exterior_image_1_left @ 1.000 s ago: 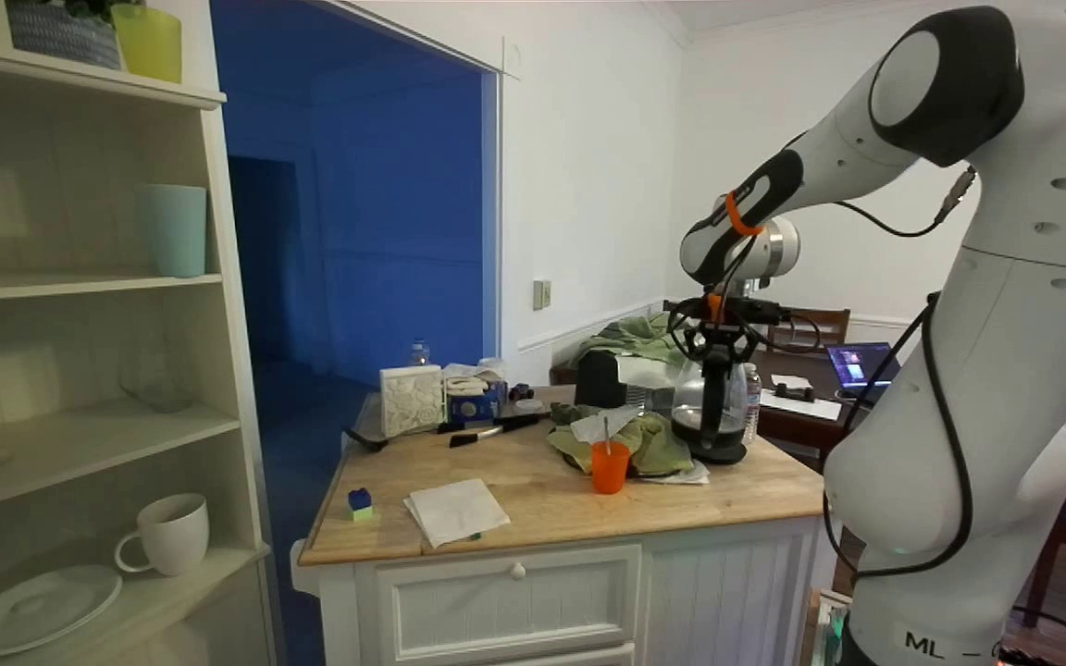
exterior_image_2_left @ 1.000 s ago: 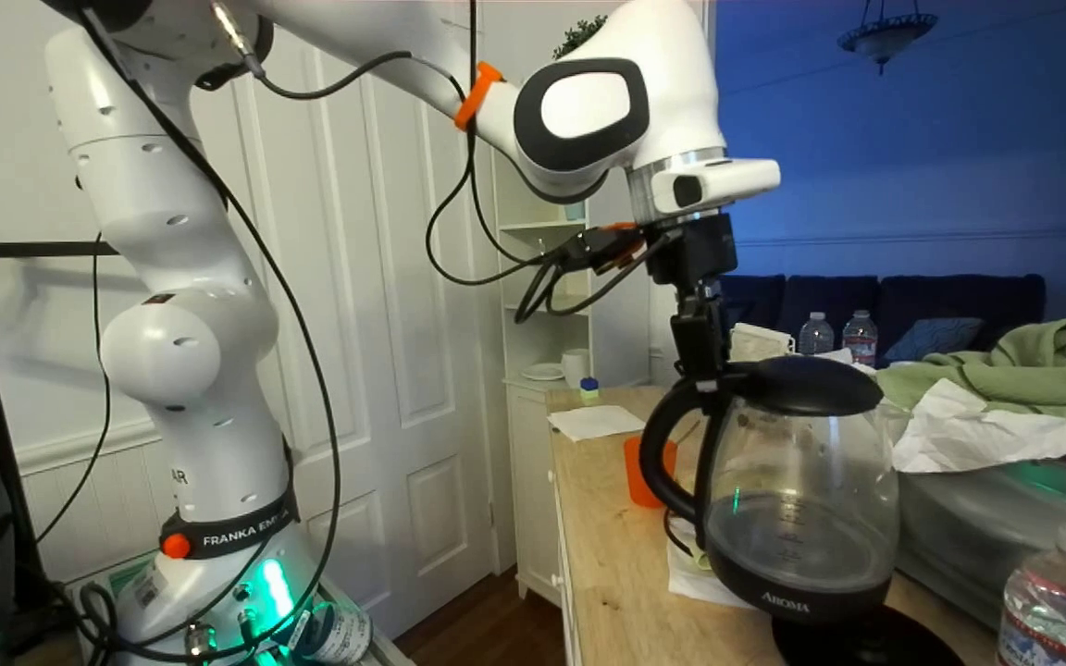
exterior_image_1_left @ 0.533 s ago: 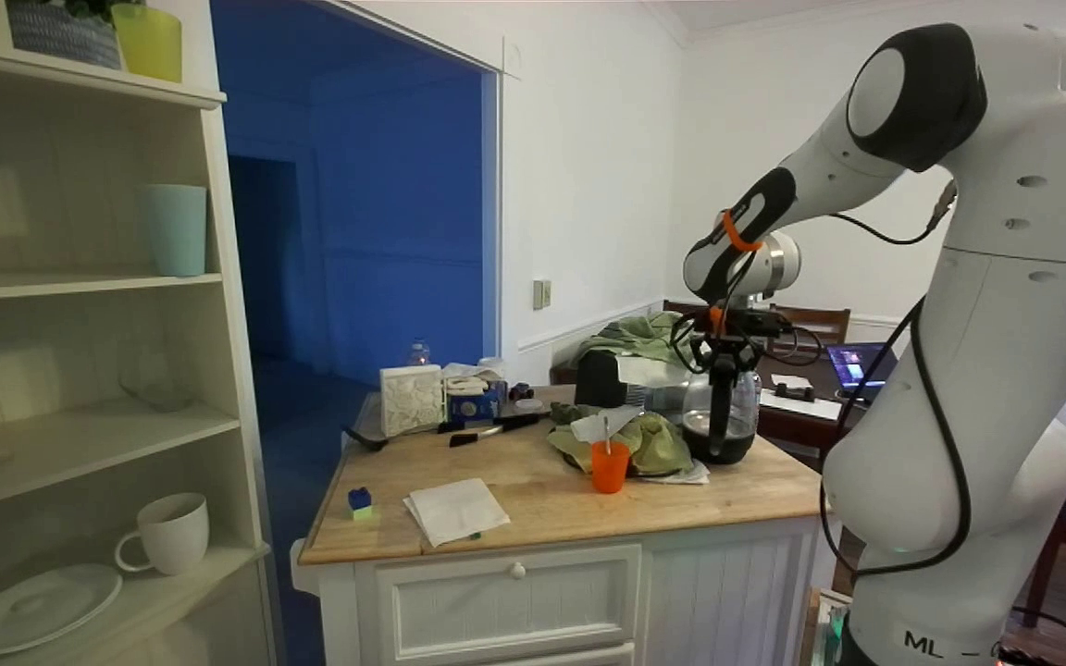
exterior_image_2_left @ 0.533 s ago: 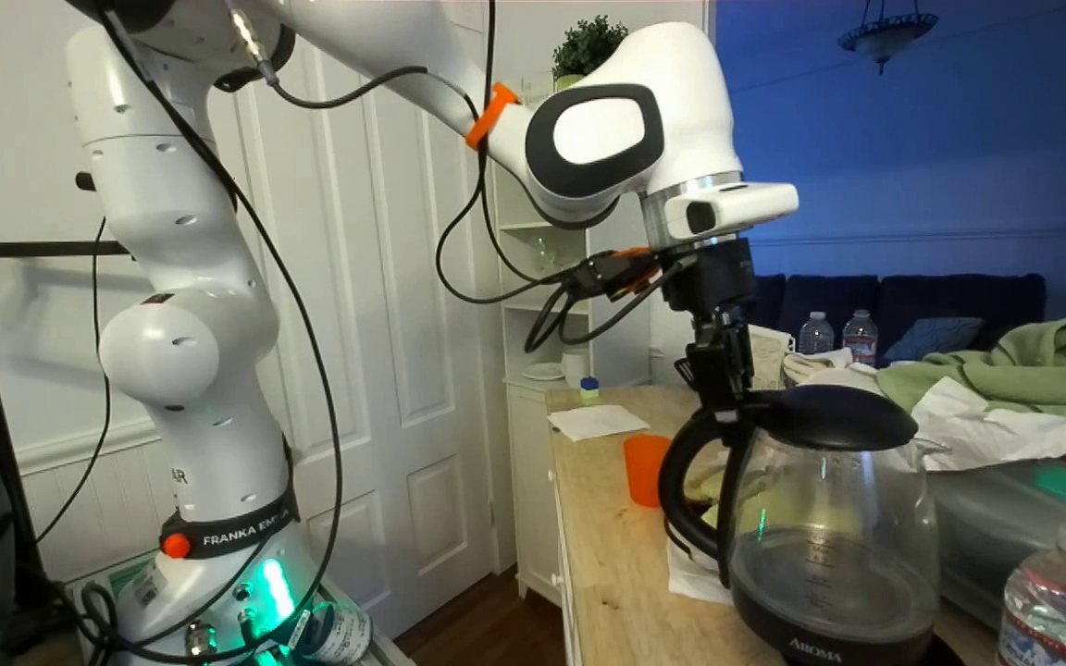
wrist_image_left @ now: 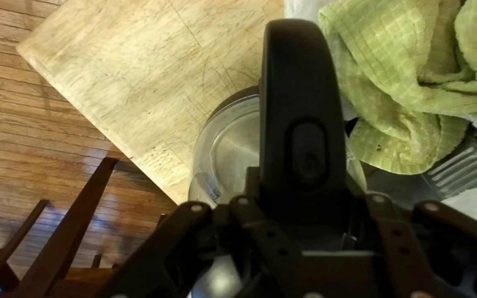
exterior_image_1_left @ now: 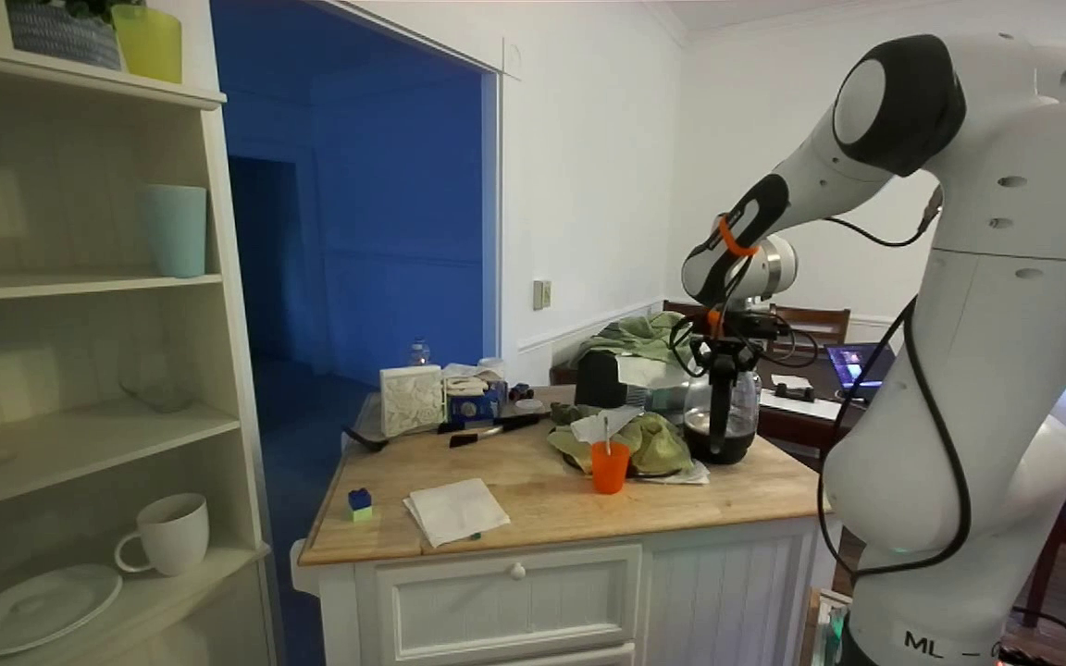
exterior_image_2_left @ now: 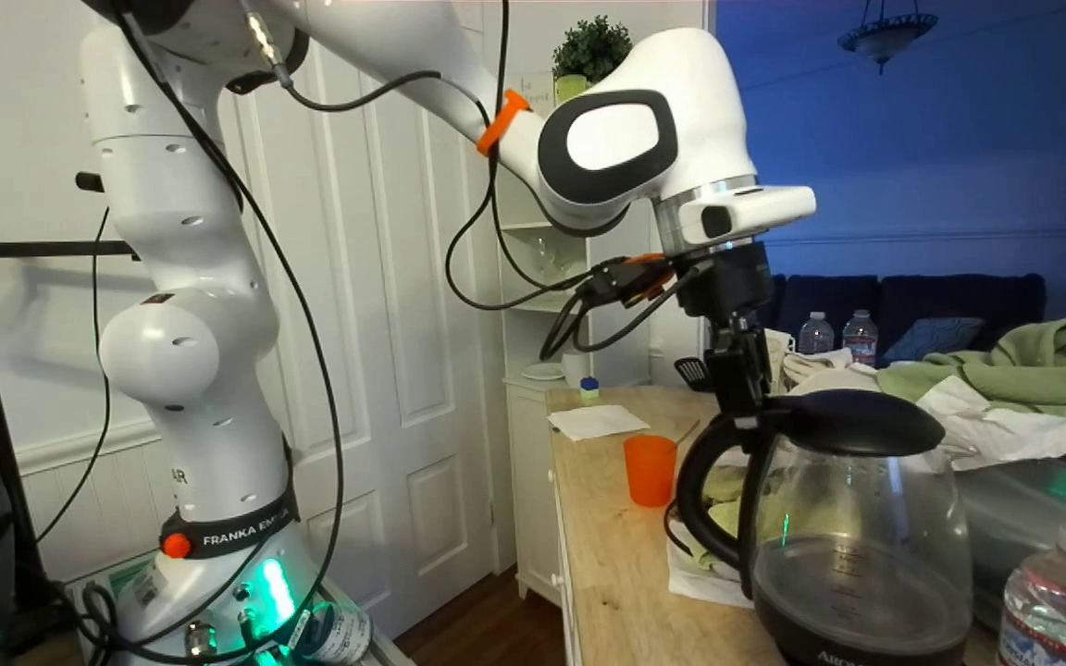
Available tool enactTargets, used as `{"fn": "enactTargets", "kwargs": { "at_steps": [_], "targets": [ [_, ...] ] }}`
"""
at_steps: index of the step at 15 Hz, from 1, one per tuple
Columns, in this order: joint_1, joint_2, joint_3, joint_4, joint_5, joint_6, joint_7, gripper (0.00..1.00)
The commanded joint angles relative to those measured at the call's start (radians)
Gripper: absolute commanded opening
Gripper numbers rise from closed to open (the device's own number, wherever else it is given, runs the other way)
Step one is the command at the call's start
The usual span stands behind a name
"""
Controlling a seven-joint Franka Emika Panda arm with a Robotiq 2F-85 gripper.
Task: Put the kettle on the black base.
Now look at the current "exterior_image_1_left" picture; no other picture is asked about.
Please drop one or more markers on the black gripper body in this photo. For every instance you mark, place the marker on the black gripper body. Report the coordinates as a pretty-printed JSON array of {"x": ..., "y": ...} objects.
[{"x": 714, "y": 339}]

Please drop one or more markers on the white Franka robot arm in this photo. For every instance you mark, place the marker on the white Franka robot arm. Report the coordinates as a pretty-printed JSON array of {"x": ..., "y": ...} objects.
[{"x": 1014, "y": 370}]

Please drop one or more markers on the black kettle base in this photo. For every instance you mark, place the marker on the black kettle base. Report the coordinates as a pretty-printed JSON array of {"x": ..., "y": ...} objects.
[{"x": 719, "y": 461}]

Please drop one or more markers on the green blanket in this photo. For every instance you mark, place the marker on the green blanket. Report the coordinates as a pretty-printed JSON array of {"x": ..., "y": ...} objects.
[{"x": 634, "y": 334}]

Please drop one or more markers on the dark wooden table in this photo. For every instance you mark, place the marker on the dark wooden table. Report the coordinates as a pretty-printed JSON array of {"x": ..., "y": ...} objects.
[{"x": 805, "y": 428}]

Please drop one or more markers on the green vegetable toy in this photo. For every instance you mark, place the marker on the green vegetable toy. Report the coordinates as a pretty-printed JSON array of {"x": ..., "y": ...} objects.
[{"x": 660, "y": 444}]

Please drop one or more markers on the dark wooden chair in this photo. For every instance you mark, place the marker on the dark wooden chair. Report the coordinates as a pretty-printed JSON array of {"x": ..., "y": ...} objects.
[{"x": 823, "y": 322}]

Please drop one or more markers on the black box object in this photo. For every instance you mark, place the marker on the black box object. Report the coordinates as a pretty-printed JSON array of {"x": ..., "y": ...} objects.
[{"x": 599, "y": 380}]

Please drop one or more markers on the open laptop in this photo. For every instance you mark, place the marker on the open laptop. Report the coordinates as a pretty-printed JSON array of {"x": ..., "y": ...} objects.
[{"x": 855, "y": 367}]

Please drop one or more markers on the orange plastic cup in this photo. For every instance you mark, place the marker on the orange plastic cup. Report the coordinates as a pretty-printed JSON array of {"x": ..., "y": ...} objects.
[{"x": 607, "y": 470}]

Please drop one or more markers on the white crumpled paper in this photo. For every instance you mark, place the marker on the white crumpled paper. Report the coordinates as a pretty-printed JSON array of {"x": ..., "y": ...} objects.
[{"x": 582, "y": 430}]

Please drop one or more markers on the blue printed box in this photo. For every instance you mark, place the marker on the blue printed box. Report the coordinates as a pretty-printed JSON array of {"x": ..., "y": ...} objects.
[{"x": 470, "y": 402}]

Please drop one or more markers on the white island cabinet wood top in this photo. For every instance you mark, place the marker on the white island cabinet wood top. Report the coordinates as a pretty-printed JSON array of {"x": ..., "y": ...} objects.
[{"x": 556, "y": 580}]

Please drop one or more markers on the small blue green cube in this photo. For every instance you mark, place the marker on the small blue green cube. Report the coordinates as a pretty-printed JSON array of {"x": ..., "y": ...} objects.
[{"x": 360, "y": 501}]

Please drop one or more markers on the pale teal cup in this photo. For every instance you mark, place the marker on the pale teal cup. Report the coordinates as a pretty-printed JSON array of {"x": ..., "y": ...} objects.
[{"x": 177, "y": 229}]

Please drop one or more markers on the white ceramic mug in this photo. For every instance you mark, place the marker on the white ceramic mug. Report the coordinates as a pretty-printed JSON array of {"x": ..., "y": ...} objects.
[{"x": 170, "y": 534}]

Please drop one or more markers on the white shelf unit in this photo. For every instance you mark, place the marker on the white shelf unit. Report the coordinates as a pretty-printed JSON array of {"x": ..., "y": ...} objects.
[{"x": 91, "y": 430}]

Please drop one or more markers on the yellow green container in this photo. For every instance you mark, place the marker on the yellow green container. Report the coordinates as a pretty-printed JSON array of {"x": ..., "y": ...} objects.
[{"x": 148, "y": 45}]

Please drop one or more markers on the white ceramic plate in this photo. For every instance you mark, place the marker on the white ceramic plate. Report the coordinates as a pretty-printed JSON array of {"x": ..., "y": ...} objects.
[{"x": 37, "y": 609}]

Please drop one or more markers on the potted green plant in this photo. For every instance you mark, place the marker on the potted green plant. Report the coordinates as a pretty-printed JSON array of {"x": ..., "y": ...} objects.
[{"x": 64, "y": 31}]

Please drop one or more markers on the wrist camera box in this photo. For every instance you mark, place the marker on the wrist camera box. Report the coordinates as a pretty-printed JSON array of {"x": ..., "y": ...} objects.
[{"x": 763, "y": 322}]

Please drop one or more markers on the wall outlet plate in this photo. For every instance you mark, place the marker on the wall outlet plate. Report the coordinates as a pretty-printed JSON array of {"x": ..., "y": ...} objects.
[{"x": 543, "y": 292}]

